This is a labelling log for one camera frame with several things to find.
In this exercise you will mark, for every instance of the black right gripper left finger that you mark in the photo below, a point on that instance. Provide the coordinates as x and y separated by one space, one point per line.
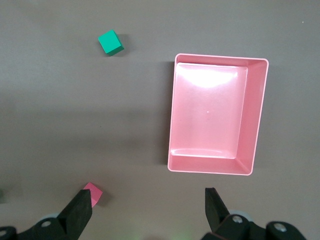
72 220

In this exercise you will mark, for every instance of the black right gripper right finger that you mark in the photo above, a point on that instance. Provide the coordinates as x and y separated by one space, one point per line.
217 220

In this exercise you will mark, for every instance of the pink foam cube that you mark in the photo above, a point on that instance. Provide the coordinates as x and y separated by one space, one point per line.
95 192

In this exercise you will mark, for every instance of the pink plastic bin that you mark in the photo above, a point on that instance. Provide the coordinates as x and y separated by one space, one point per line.
207 112

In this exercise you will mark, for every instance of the brown table cover mat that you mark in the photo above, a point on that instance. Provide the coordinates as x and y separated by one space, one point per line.
50 87

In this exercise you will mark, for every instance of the green foam cube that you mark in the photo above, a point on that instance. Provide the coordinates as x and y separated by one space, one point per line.
110 42

